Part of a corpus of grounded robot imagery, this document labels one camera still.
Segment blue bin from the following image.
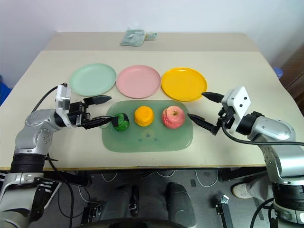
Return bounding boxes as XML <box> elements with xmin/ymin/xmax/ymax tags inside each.
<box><xmin>0</xmin><ymin>75</ymin><xmax>12</xmax><ymax>106</ymax></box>

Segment yellow plate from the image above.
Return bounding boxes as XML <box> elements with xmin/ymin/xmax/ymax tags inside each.
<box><xmin>161</xmin><ymin>67</ymin><xmax>208</xmax><ymax>103</ymax></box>

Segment black metal floor stand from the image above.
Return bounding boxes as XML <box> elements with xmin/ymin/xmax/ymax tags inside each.
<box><xmin>80</xmin><ymin>203</ymin><xmax>103</xmax><ymax>226</ymax></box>
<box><xmin>210</xmin><ymin>193</ymin><xmax>233</xmax><ymax>228</ymax></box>

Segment translucent green tray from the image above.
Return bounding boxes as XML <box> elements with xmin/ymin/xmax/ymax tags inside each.
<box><xmin>101</xmin><ymin>99</ymin><xmax>194</xmax><ymax>152</ymax></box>

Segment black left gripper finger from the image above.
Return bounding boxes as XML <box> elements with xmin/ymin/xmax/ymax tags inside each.
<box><xmin>83</xmin><ymin>95</ymin><xmax>112</xmax><ymax>109</ymax></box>
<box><xmin>82</xmin><ymin>115</ymin><xmax>115</xmax><ymax>130</ymax></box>

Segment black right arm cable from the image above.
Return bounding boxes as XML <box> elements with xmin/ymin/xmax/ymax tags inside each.
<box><xmin>221</xmin><ymin>120</ymin><xmax>304</xmax><ymax>146</ymax></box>

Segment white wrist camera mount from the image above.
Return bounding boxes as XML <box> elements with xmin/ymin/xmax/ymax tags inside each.
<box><xmin>55</xmin><ymin>83</ymin><xmax>73</xmax><ymax>113</ymax></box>
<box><xmin>221</xmin><ymin>86</ymin><xmax>252</xmax><ymax>133</ymax></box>

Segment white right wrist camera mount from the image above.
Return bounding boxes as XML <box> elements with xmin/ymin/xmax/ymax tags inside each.
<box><xmin>221</xmin><ymin>86</ymin><xmax>252</xmax><ymax>133</ymax></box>

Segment mint green plate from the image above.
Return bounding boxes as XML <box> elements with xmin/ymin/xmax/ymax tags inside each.
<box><xmin>70</xmin><ymin>63</ymin><xmax>117</xmax><ymax>97</ymax></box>

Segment brown wooden cabinet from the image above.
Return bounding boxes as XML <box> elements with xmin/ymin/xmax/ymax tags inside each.
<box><xmin>279</xmin><ymin>40</ymin><xmax>304</xmax><ymax>102</ymax></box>

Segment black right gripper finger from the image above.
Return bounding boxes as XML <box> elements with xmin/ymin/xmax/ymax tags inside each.
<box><xmin>187</xmin><ymin>113</ymin><xmax>219</xmax><ymax>136</ymax></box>
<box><xmin>201</xmin><ymin>91</ymin><xmax>225</xmax><ymax>104</ymax></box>

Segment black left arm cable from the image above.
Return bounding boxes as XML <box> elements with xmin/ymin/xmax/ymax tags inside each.
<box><xmin>30</xmin><ymin>83</ymin><xmax>68</xmax><ymax>114</ymax></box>

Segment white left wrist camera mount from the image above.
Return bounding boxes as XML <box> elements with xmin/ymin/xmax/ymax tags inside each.
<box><xmin>55</xmin><ymin>83</ymin><xmax>73</xmax><ymax>113</ymax></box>

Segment white shoe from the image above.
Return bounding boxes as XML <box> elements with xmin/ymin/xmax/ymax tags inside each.
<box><xmin>231</xmin><ymin>182</ymin><xmax>255</xmax><ymax>199</ymax></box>

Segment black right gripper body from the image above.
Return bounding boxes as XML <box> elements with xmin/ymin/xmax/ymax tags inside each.
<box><xmin>217</xmin><ymin>106</ymin><xmax>236</xmax><ymax>129</ymax></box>

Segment dark rounded shape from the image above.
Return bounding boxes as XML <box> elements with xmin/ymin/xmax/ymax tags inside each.
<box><xmin>166</xmin><ymin>181</ymin><xmax>197</xmax><ymax>228</ymax></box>
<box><xmin>98</xmin><ymin>184</ymin><xmax>140</xmax><ymax>223</ymax></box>

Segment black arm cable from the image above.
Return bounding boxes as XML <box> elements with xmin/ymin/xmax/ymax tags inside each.
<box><xmin>30</xmin><ymin>83</ymin><xmax>68</xmax><ymax>114</ymax></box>
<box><xmin>221</xmin><ymin>120</ymin><xmax>304</xmax><ymax>146</ymax></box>

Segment red apple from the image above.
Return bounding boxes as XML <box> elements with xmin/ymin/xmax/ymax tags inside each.
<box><xmin>161</xmin><ymin>105</ymin><xmax>186</xmax><ymax>130</ymax></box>

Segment dark green fruit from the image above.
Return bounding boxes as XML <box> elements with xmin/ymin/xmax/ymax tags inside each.
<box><xmin>111</xmin><ymin>113</ymin><xmax>130</xmax><ymax>132</ymax></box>

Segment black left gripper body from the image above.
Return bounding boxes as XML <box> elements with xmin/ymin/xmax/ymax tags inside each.
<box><xmin>67</xmin><ymin>101</ymin><xmax>92</xmax><ymax>129</ymax></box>

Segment grey trouser leg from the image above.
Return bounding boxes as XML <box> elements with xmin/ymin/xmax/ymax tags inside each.
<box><xmin>246</xmin><ymin>175</ymin><xmax>273</xmax><ymax>202</ymax></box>

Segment folded teal cloth bag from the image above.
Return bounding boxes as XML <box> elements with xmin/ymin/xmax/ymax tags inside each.
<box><xmin>119</xmin><ymin>28</ymin><xmax>146</xmax><ymax>47</ymax></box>

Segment pink plate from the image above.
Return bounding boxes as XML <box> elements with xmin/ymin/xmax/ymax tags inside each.
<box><xmin>115</xmin><ymin>65</ymin><xmax>162</xmax><ymax>99</ymax></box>

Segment orange fruit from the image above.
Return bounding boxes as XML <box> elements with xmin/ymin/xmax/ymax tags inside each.
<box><xmin>134</xmin><ymin>106</ymin><xmax>155</xmax><ymax>127</ymax></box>

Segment white floor cable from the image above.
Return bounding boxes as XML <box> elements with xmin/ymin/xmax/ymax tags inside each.
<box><xmin>194</xmin><ymin>169</ymin><xmax>219</xmax><ymax>188</ymax></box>

